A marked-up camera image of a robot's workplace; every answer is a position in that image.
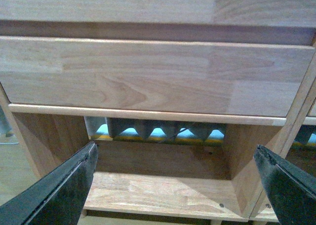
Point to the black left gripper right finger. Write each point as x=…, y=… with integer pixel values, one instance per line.
x=290, y=190

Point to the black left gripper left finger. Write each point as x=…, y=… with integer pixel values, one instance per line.
x=59, y=197

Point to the left wooden shelf cabinet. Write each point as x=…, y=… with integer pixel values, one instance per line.
x=190, y=181

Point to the lower wooden drawer front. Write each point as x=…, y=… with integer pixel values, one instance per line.
x=164, y=76

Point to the wooden drawer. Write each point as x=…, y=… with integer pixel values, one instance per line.
x=164, y=76
x=275, y=13

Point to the upper wooden drawer front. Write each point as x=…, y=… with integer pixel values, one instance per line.
x=275, y=13

